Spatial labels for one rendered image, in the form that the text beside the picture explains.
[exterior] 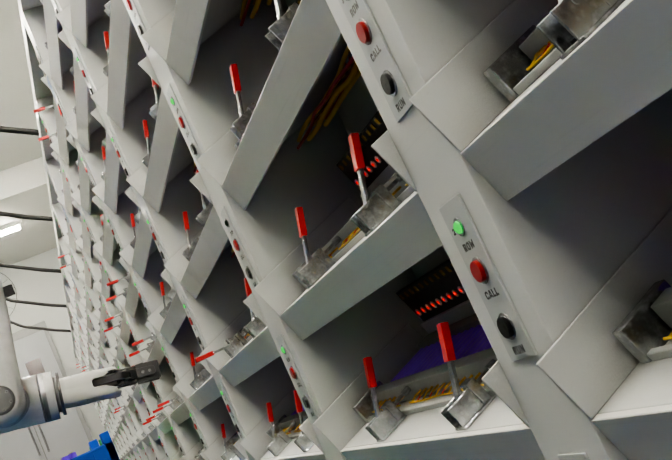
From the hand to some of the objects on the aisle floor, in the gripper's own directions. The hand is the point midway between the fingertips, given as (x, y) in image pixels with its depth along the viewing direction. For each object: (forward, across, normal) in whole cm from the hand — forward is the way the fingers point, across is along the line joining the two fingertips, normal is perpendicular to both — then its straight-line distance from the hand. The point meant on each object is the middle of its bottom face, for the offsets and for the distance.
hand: (147, 372), depth 177 cm
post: (+33, -47, +47) cm, 74 cm away
